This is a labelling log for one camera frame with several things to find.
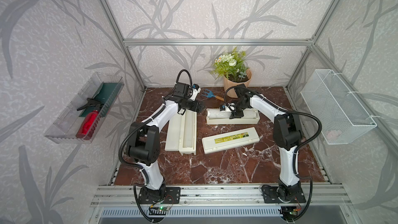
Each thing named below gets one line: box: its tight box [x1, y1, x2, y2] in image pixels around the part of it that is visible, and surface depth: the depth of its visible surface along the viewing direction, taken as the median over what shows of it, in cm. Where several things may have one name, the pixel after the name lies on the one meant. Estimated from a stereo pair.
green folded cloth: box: [79, 81, 124, 118], surface depth 71 cm
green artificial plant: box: [209, 46, 250, 82], surface depth 98 cm
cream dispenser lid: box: [201, 127, 261, 154], surface depth 92 cm
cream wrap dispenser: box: [205, 108, 261, 125], surface depth 93 cm
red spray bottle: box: [75, 98, 105, 140], surface depth 61 cm
